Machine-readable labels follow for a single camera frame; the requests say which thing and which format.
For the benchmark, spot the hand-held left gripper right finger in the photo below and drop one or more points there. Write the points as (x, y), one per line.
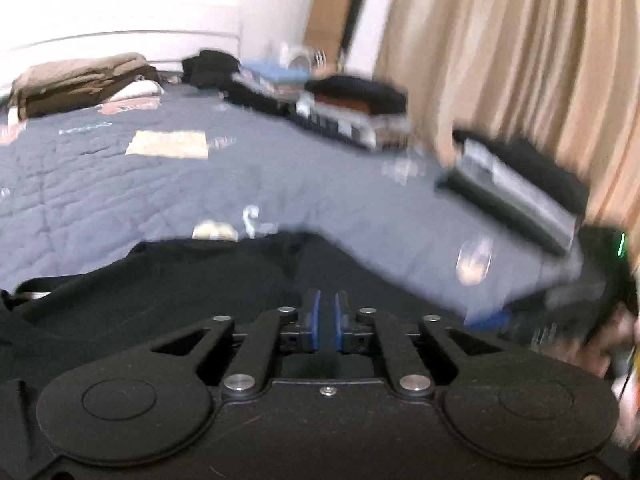
(341, 320)

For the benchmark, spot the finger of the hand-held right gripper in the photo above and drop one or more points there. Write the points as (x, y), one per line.
(490, 321)

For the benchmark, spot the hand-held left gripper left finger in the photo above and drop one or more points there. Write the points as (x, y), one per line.
(314, 320)

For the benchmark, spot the black shirt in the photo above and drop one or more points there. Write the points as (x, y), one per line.
(175, 280)

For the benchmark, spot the folded black and white clothes stack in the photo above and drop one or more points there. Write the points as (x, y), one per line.
(520, 190)

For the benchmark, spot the folded clothes stack, black top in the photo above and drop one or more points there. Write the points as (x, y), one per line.
(355, 107)

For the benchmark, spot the folded clothes stack, blue top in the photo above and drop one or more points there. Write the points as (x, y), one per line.
(272, 82)

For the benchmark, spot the black clothes pile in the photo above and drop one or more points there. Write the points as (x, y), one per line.
(212, 70)

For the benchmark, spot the stack of brown folded clothes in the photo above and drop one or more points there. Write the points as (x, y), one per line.
(80, 85)

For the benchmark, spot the person's right hand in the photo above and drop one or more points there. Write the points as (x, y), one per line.
(620, 340)

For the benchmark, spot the grey printed quilt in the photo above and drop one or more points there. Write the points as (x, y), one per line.
(125, 195)

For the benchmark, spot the beige curtain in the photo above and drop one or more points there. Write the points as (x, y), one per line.
(500, 50)

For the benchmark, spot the white fan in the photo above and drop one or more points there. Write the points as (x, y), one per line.
(300, 57)

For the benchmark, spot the white pillow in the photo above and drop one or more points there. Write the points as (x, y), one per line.
(140, 89)

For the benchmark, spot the tall brown cardboard box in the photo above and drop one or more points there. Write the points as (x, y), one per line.
(332, 10)

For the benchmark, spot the white bed headboard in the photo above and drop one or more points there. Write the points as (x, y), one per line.
(125, 47)

